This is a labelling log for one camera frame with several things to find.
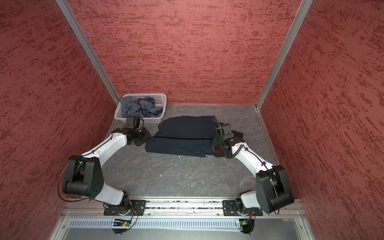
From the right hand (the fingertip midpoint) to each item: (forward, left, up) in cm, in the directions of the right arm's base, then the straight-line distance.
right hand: (213, 143), depth 89 cm
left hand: (+5, +39, 0) cm, 39 cm away
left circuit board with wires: (-37, +49, -11) cm, 63 cm away
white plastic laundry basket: (+43, +38, -2) cm, 58 cm away
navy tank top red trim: (+14, +18, -12) cm, 26 cm away
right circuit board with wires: (-40, -14, -10) cm, 44 cm away
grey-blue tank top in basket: (+34, +49, 0) cm, 60 cm away
